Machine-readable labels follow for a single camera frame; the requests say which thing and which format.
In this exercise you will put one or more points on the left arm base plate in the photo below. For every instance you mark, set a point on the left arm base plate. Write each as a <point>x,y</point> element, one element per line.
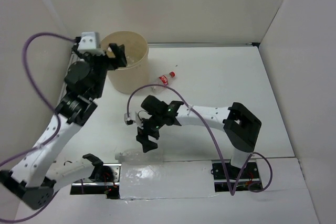
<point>106,184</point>

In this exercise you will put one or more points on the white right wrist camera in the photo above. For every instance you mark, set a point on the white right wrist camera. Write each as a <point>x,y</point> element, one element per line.
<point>132,118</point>

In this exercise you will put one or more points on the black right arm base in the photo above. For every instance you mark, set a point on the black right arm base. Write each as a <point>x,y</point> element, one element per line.
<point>250,173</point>

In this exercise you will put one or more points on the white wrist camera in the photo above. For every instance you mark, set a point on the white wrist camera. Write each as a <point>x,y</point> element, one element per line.
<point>89,42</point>
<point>132,118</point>

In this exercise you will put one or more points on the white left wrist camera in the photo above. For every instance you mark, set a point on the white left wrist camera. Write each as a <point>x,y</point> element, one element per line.
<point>89,42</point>

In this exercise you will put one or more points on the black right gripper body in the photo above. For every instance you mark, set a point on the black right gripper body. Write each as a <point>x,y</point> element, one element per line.
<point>151,126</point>

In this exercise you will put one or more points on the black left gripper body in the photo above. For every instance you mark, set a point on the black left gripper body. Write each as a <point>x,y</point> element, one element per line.
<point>100,64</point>

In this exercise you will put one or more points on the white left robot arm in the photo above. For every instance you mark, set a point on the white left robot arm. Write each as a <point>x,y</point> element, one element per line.
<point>32,180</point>

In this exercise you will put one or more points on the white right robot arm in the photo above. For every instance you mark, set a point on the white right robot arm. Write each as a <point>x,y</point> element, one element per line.
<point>240,125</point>

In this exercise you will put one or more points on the beige round bin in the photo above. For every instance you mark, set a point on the beige round bin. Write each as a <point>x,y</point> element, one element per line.
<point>127,79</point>

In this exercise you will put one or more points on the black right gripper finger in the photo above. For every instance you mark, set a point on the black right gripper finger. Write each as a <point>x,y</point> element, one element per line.
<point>149,146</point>
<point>141,136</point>

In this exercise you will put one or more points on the clear crushed bottle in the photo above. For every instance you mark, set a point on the clear crushed bottle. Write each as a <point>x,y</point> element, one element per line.
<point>131,61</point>

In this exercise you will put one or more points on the red label cola bottle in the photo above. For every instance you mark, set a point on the red label cola bottle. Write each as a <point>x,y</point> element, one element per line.
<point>162,81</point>

